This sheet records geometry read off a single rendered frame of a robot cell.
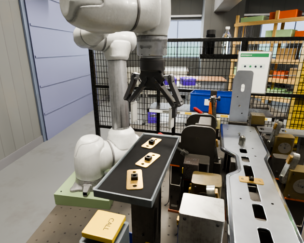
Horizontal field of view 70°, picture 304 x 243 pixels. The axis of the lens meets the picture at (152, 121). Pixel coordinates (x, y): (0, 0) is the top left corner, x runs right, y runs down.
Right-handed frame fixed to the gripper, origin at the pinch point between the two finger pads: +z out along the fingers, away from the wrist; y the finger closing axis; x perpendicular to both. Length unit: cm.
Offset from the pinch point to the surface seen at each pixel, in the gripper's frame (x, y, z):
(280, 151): 60, 44, 27
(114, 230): -36.4, 11.0, 7.8
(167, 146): -0.1, 5.7, 7.9
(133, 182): -22.8, 6.6, 7.5
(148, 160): -11.9, 5.1, 7.3
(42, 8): 200, -294, -82
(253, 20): 635, -15, -95
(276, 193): 14.2, 40.2, 23.8
